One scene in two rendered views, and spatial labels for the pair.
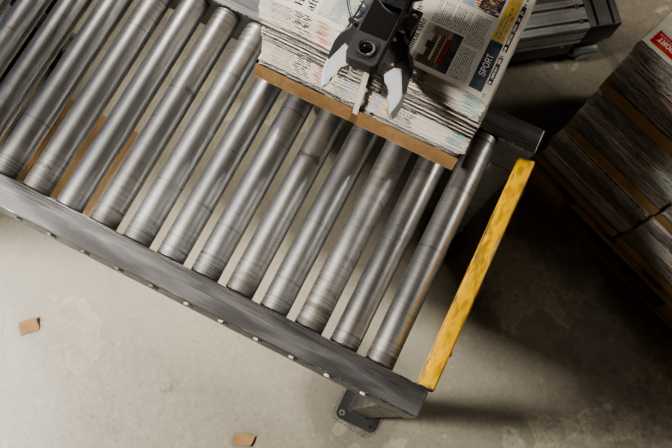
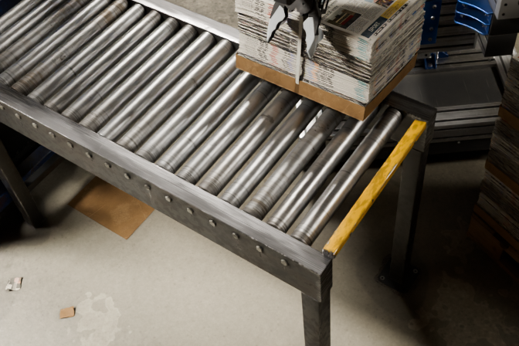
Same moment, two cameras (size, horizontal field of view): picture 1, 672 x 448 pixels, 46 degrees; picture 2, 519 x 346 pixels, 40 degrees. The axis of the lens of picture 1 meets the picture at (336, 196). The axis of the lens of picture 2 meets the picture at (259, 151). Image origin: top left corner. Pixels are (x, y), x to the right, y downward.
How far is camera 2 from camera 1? 0.79 m
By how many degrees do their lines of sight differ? 26
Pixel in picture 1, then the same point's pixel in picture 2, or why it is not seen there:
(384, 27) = not seen: outside the picture
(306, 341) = (245, 221)
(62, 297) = (96, 294)
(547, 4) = (483, 103)
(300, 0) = not seen: outside the picture
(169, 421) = not seen: outside the picture
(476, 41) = (370, 16)
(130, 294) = (146, 296)
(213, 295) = (185, 189)
